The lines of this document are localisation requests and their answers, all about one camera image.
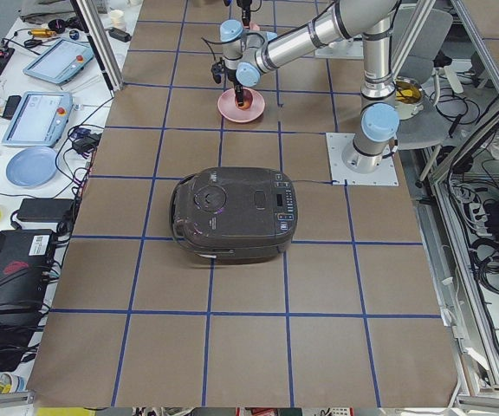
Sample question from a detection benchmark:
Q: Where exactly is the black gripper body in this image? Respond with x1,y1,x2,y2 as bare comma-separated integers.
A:
224,66,243,88

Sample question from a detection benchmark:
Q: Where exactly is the red apple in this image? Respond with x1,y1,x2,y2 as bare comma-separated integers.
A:
237,101,251,110

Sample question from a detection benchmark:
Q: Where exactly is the pink plate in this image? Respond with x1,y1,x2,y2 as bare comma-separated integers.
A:
217,88,265,124

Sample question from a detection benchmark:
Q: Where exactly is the bowl with yellow contents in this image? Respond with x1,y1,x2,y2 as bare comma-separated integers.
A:
395,78,424,120

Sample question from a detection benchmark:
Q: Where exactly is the blue plate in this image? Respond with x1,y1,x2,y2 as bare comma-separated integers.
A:
5,146,57,187

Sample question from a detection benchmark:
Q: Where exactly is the dark grey rice cooker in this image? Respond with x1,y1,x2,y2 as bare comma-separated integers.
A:
169,166,298,260

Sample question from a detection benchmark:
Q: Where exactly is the upper teach pendant tablet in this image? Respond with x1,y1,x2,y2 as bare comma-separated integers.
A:
23,39,94,85

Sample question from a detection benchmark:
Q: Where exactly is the teach pendant tablet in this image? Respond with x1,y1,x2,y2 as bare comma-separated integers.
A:
2,91,73,147
23,39,94,85

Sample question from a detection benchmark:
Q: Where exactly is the grey chair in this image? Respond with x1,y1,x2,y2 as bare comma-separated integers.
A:
392,4,452,151

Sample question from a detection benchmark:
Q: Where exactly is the lower teach pendant tablet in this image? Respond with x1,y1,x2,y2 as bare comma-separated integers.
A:
2,91,73,147

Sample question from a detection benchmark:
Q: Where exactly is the black power adapter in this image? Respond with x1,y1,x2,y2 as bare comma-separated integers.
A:
10,198,74,229

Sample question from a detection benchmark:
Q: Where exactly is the black smartphone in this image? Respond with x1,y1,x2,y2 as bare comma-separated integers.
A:
3,94,22,120

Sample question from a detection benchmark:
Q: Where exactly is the black laptop with red logo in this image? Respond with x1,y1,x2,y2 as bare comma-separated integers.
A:
0,229,57,325

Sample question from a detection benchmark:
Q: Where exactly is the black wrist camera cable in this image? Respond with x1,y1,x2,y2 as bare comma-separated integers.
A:
200,36,227,86

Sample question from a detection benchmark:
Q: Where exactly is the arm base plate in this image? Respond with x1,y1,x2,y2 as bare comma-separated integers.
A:
314,36,364,61
326,133,399,186

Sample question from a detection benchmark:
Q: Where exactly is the aluminium frame post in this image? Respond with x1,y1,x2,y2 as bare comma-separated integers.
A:
70,0,124,92

